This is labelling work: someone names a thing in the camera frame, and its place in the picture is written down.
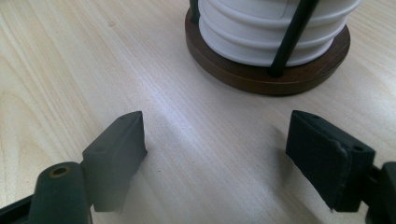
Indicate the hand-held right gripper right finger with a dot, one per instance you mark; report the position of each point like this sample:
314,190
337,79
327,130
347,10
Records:
323,161

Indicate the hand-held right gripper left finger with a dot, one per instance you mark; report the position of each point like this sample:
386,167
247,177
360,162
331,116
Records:
115,161

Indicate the stack of white cups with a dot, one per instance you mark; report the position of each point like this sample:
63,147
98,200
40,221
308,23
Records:
243,31

